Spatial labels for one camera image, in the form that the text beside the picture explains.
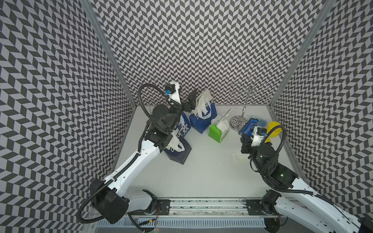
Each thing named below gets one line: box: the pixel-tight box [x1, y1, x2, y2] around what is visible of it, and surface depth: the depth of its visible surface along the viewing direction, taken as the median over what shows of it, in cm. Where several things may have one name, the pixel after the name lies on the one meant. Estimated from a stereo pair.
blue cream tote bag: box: [177, 111, 192, 138], surface depth 98 cm
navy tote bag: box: [164, 131, 192, 165], surface depth 82 cm
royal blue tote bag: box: [188, 102, 218, 134], surface depth 98 cm
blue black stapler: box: [239, 117, 259, 137], surface depth 67 cm
